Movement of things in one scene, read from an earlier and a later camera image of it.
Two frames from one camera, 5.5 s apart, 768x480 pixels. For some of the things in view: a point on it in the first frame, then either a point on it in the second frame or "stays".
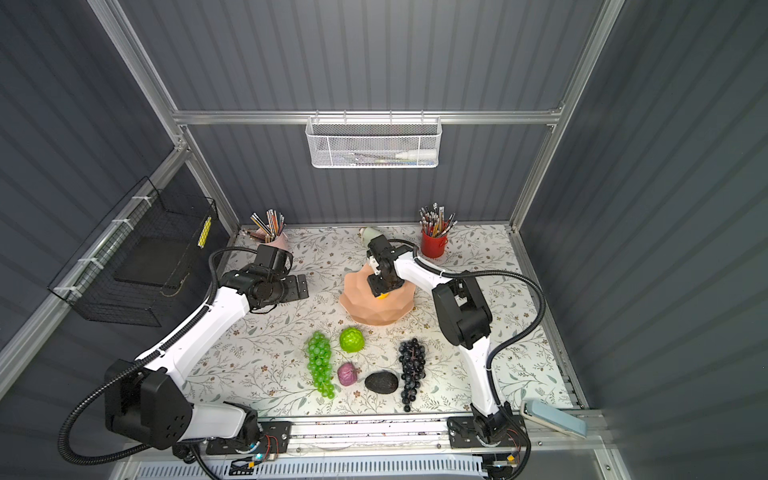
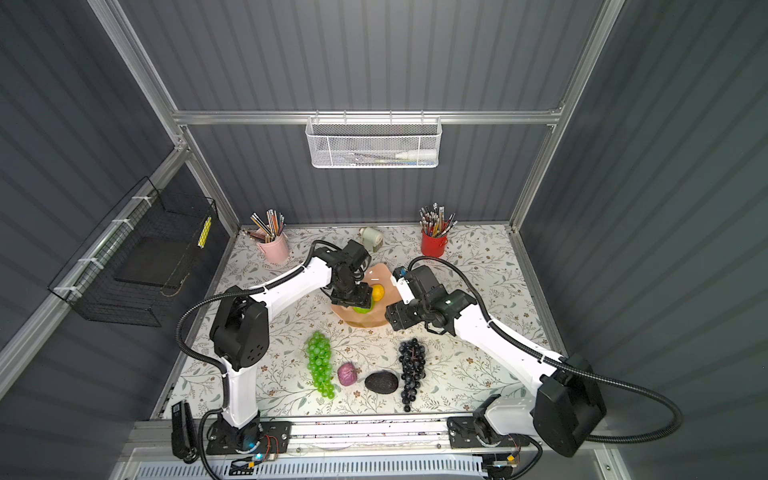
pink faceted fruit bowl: [364, 308] stays
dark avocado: [381, 382] stays
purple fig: [347, 374] stays
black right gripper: [377, 288] → [398, 311]
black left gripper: [294, 292] → [364, 297]
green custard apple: [352, 340] → [361, 310]
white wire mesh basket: [374, 142] stays
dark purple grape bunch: [412, 360] stays
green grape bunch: [319, 354] stays
